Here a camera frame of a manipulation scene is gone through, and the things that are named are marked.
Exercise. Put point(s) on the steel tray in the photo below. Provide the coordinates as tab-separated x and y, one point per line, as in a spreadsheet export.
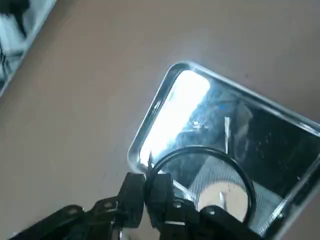
275	140

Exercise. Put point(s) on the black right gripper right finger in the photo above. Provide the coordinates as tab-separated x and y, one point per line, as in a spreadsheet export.
190	222

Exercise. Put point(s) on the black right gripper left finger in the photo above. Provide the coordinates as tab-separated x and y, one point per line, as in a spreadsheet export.
75	222

